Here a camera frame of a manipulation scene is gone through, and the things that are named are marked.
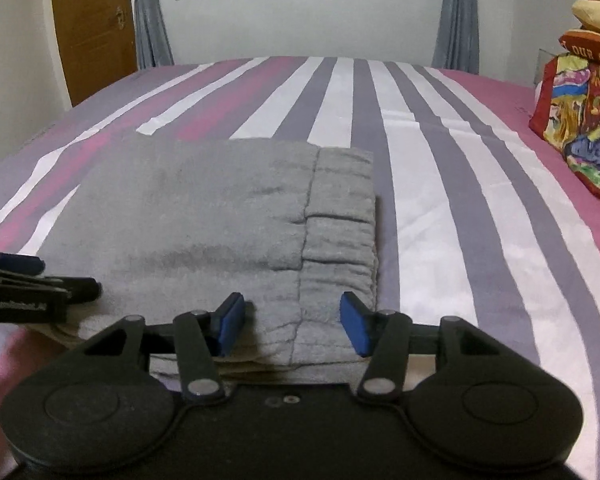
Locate grey pants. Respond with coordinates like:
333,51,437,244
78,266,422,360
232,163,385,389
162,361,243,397
27,135,382,386

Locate wooden door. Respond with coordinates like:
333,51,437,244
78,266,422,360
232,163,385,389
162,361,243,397
50,0,140,108

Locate grey panel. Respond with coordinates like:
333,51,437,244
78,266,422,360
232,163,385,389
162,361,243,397
534,47,562,88

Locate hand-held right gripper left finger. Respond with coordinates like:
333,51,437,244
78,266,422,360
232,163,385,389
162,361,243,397
82,292,247,406

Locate grey curtain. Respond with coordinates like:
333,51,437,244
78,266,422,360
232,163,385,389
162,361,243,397
124,0,176,71
431,0,482,74

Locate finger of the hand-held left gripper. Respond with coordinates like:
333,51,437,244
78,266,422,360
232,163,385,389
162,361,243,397
0,247,47,278
0,266,103,307

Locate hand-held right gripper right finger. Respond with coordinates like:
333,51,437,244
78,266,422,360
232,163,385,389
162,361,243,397
340,291,505,405

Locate striped bed sheet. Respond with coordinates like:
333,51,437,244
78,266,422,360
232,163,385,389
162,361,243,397
0,56,600,480

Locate red orange pillow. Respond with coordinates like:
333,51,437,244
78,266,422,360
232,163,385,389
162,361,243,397
559,30,600,63

